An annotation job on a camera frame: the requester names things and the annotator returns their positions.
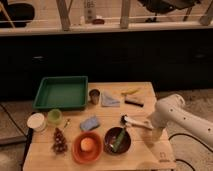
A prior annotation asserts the white round container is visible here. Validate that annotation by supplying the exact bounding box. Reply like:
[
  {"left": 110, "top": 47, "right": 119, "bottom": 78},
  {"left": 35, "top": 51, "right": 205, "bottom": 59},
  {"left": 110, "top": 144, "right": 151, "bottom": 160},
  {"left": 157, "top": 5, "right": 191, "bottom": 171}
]
[{"left": 27, "top": 113, "right": 46, "bottom": 132}]

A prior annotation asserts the orange bowl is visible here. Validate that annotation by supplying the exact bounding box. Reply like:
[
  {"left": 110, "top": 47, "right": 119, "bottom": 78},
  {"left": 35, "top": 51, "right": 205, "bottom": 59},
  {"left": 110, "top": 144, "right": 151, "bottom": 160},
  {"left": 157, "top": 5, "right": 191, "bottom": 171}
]
[{"left": 72, "top": 131, "right": 103, "bottom": 164}]

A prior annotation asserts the green plastic tray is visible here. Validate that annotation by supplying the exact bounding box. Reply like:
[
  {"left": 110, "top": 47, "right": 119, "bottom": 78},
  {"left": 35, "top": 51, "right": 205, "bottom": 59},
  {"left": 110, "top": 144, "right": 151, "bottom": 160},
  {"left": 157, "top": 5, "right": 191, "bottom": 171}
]
[{"left": 33, "top": 76, "right": 88, "bottom": 110}]

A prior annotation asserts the orange fruit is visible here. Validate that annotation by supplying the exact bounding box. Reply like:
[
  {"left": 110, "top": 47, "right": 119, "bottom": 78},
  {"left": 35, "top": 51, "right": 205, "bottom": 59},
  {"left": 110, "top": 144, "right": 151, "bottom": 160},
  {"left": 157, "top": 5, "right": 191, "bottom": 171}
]
[{"left": 80, "top": 138, "right": 94, "bottom": 152}]

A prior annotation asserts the dark brown bowl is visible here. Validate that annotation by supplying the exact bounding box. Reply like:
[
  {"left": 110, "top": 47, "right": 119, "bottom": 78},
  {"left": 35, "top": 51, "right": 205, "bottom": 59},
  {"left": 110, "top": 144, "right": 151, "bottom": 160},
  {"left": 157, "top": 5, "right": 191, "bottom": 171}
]
[{"left": 104, "top": 127, "right": 131, "bottom": 155}]

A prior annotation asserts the black cable on floor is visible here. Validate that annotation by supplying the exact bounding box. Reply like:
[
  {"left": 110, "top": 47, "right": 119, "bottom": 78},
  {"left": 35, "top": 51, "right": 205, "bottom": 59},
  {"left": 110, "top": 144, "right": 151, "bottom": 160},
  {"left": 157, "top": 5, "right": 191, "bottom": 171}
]
[{"left": 167, "top": 132, "right": 213, "bottom": 171}]

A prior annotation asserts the black office chair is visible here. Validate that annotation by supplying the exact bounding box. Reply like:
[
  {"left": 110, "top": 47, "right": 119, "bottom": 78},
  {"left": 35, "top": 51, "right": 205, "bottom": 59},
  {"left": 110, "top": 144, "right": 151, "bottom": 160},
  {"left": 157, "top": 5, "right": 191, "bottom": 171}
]
[{"left": 137, "top": 0, "right": 201, "bottom": 23}]

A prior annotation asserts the folded grey blue cloth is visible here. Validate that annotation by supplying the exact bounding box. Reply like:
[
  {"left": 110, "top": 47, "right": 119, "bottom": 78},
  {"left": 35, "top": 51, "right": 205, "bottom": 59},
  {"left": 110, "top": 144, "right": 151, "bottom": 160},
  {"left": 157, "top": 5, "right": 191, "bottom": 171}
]
[{"left": 101, "top": 92, "right": 120, "bottom": 107}]

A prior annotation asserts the yellow banana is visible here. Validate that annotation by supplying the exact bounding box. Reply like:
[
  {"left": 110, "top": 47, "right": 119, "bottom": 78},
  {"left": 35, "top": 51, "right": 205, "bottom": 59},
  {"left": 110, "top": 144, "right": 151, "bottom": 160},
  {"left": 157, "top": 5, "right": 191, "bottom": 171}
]
[{"left": 121, "top": 88, "right": 140, "bottom": 96}]

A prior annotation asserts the dark red round object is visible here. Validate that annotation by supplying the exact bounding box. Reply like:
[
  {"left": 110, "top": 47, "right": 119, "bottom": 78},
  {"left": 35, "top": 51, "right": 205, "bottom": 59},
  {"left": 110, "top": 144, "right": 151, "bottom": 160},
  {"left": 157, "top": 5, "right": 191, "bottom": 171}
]
[{"left": 92, "top": 19, "right": 105, "bottom": 25}]

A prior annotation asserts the white handled dish brush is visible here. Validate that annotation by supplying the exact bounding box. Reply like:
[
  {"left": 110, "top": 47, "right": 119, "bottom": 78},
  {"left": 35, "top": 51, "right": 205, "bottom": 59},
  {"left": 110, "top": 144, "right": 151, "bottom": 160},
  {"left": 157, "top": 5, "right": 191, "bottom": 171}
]
[{"left": 121, "top": 115, "right": 153, "bottom": 130}]

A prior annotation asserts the small metal cup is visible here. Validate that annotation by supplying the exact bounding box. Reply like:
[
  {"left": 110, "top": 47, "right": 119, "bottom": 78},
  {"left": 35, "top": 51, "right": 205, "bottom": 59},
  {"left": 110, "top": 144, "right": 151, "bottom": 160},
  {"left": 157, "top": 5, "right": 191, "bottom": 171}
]
[{"left": 89, "top": 89, "right": 100, "bottom": 105}]

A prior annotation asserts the green vegetable in bowl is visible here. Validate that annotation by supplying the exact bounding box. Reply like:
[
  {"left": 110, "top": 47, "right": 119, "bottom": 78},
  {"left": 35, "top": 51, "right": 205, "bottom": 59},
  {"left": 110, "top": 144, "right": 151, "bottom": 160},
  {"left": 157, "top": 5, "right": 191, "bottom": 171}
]
[{"left": 112, "top": 128, "right": 126, "bottom": 152}]

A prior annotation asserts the green plastic cup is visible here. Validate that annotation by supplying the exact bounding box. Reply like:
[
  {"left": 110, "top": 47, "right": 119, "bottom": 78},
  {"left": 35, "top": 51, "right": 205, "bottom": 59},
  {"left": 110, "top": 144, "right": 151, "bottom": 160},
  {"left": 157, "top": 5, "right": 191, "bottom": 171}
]
[{"left": 47, "top": 109, "right": 62, "bottom": 125}]

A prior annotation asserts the blue sponge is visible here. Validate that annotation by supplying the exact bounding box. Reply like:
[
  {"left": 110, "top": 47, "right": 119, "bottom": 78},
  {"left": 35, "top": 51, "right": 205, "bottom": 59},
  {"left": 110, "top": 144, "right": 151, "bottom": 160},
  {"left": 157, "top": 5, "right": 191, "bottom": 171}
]
[{"left": 80, "top": 116, "right": 100, "bottom": 131}]

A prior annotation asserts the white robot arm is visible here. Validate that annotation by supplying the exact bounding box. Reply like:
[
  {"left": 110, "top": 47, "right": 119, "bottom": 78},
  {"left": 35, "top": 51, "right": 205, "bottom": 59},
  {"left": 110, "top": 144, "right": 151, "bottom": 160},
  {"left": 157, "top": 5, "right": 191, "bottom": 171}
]
[{"left": 150, "top": 94, "right": 213, "bottom": 148}]

